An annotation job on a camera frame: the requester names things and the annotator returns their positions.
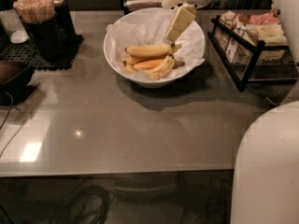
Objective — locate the white ceramic bowl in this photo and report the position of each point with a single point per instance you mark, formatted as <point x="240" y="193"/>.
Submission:
<point x="134" y="47"/>

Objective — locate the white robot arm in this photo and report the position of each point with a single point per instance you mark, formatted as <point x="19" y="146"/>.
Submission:
<point x="266" y="176"/>

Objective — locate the dark bottle with cork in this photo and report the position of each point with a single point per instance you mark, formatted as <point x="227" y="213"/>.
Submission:
<point x="64" y="21"/>

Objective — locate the tea bag packets row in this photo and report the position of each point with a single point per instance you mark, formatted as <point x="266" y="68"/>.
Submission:
<point x="234" y="51"/>

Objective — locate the pink sugar packets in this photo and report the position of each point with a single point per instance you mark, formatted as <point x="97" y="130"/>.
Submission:
<point x="266" y="18"/>

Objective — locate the front spotted yellow banana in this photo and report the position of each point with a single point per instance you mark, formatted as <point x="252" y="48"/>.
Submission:
<point x="162" y="69"/>

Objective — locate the left small yellow banana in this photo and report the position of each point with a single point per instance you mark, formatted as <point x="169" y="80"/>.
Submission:
<point x="129" y="61"/>

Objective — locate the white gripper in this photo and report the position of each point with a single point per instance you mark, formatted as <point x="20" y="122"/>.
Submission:
<point x="184" y="16"/>

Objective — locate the black perforated rubber mat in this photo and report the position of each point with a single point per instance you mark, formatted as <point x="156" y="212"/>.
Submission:
<point x="28" y="53"/>

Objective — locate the white paper bowl liner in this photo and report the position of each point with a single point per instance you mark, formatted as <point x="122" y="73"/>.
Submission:
<point x="148" y="27"/>

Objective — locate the middle orange-yellow banana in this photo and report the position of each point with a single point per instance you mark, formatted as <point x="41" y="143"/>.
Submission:
<point x="147" y="65"/>

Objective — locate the white lidded cup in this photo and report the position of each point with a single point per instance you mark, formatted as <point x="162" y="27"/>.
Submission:
<point x="11" y="23"/>

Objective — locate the black wire condiment rack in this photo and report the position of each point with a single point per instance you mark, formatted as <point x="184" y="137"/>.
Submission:
<point x="268" y="64"/>

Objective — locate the black cup of stirrers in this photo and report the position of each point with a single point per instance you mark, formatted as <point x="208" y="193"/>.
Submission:
<point x="39" y="18"/>

